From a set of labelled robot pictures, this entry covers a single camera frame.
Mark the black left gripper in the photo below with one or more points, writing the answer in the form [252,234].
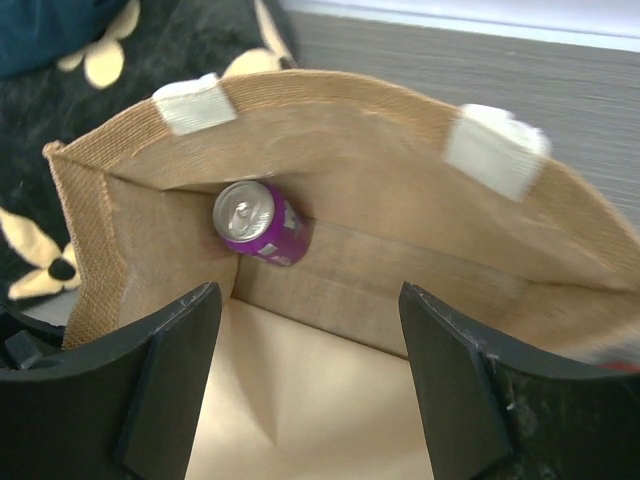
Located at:
[28,343]

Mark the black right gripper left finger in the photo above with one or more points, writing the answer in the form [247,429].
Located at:
[123,406]

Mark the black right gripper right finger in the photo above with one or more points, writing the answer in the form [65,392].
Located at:
[494,407]

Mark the tan canvas tote bag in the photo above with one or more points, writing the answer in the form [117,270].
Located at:
[310,376]

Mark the dark blue cloth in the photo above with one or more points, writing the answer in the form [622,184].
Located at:
[36,33]

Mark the black floral cushion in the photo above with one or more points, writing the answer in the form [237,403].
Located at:
[52,116]

